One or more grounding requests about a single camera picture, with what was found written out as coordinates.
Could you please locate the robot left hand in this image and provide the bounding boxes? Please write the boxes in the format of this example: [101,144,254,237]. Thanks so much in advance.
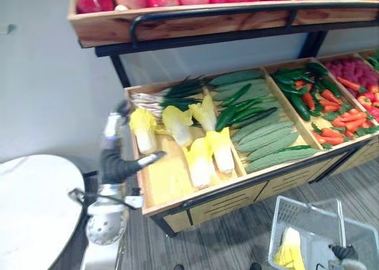
[99,99,167,185]

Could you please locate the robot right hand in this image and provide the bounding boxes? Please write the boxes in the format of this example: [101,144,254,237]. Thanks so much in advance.
[328,243,368,270]

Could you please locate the white shopping basket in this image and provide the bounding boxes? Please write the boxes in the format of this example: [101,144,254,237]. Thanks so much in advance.
[268,195,379,270]

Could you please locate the wooden vegetable bin cabinet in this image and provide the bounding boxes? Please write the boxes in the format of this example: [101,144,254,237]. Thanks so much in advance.
[123,47,379,234]

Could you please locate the napa cabbage yellow white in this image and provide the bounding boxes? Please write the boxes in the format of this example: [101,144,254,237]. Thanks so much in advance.
[274,227,306,270]
[129,108,160,155]
[182,136,217,190]
[189,94,219,132]
[205,127,236,175]
[162,105,195,148]

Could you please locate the white round table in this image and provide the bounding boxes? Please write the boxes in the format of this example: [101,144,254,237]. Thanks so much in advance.
[0,154,86,270]

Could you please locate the bundle of green scallions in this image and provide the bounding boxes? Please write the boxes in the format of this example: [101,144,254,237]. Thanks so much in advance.
[130,76,211,120]

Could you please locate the bumpy green bitter melon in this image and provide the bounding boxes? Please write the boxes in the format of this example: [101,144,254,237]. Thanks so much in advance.
[231,120,296,144]
[242,142,297,162]
[245,147,323,173]
[235,130,300,153]
[236,111,288,130]

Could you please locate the orange carrot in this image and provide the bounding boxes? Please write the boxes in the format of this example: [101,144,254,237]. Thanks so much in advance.
[340,110,368,123]
[331,118,367,128]
[322,89,343,105]
[321,127,344,139]
[336,76,367,92]
[301,92,316,111]
[313,133,344,146]
[318,99,341,113]

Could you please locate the smooth light green loofah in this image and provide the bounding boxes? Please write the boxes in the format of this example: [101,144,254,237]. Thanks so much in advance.
[213,86,273,102]
[208,70,262,86]
[213,79,267,92]

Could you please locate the upper wooden shelf tray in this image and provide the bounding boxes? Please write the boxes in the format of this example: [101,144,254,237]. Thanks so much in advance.
[67,0,379,49]

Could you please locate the pile of magenta berries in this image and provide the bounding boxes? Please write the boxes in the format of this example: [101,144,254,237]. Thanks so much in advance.
[324,58,379,86]

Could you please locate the green leafy vegetables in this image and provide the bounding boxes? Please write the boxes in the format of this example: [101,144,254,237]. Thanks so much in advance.
[367,52,379,71]

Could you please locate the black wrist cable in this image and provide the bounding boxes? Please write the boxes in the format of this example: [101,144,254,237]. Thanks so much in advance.
[68,188,140,209]

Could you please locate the black metal stand frame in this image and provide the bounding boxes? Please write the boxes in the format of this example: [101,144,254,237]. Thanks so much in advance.
[94,0,379,238]

